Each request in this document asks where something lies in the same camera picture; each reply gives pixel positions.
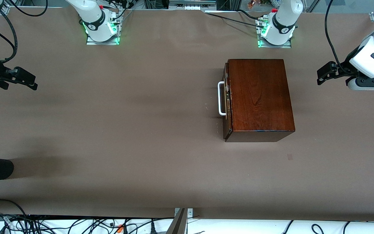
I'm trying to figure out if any white drawer handle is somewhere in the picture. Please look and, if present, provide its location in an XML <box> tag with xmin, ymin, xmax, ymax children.
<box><xmin>218</xmin><ymin>81</ymin><xmax>228</xmax><ymax>116</ymax></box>

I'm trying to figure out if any light wooden drawer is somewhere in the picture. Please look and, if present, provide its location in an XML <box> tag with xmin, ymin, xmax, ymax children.
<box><xmin>223</xmin><ymin>63</ymin><xmax>233</xmax><ymax>140</ymax></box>

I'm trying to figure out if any dark brown wooden cabinet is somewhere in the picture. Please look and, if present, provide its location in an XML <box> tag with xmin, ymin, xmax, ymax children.
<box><xmin>223</xmin><ymin>58</ymin><xmax>296</xmax><ymax>143</ymax></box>

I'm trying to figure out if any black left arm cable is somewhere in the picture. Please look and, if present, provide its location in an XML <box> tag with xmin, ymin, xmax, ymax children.
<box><xmin>325</xmin><ymin>0</ymin><xmax>348</xmax><ymax>73</ymax></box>

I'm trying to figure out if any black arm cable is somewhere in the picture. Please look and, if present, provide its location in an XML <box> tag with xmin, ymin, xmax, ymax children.
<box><xmin>325</xmin><ymin>0</ymin><xmax>348</xmax><ymax>73</ymax></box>
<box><xmin>0</xmin><ymin>3</ymin><xmax>18</xmax><ymax>63</ymax></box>

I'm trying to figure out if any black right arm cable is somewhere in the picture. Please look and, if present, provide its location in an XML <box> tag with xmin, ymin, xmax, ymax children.
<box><xmin>0</xmin><ymin>3</ymin><xmax>18</xmax><ymax>63</ymax></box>

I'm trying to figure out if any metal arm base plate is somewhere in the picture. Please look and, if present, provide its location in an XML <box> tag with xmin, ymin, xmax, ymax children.
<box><xmin>86</xmin><ymin>9</ymin><xmax>122</xmax><ymax>46</ymax></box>
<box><xmin>257</xmin><ymin>18</ymin><xmax>292</xmax><ymax>48</ymax></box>

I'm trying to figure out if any black base power cable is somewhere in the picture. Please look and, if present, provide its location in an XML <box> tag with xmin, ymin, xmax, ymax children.
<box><xmin>206</xmin><ymin>10</ymin><xmax>267</xmax><ymax>29</ymax></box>

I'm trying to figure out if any long black arc cable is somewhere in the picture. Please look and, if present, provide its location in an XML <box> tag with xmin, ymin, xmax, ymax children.
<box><xmin>0</xmin><ymin>199</ymin><xmax>28</xmax><ymax>216</ymax></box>

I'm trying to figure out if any grey network switch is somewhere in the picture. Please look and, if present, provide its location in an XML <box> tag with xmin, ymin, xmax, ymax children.
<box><xmin>168</xmin><ymin>0</ymin><xmax>217</xmax><ymax>9</ymax></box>

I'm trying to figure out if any aluminium frame beam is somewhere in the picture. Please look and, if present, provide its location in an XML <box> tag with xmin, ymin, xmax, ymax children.
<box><xmin>166</xmin><ymin>208</ymin><xmax>194</xmax><ymax>234</ymax></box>

